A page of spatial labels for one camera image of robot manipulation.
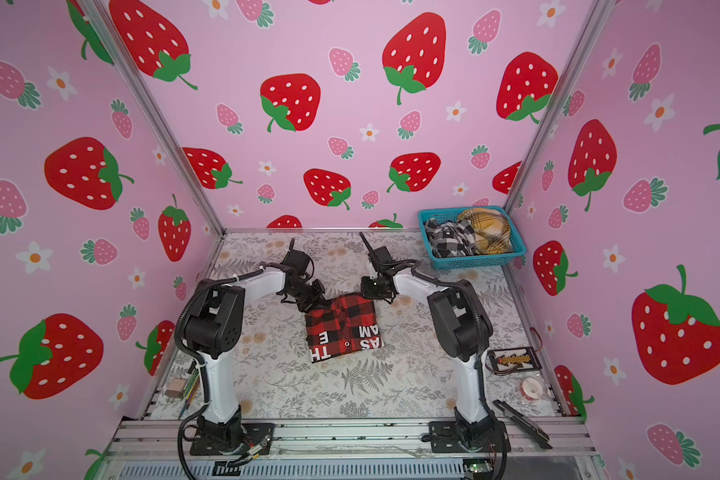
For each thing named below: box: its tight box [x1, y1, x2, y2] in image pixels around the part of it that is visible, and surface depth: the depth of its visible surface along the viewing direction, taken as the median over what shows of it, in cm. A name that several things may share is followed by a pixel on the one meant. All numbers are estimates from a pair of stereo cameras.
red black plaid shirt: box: [305, 294, 384, 363], surface depth 91 cm
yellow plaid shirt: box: [458, 208, 513, 255], surface depth 110 cm
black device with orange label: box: [487, 346, 543, 372], surface depth 87 cm
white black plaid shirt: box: [424, 218, 478, 258], surface depth 109 cm
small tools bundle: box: [165, 360, 200, 420], surface depth 83 cm
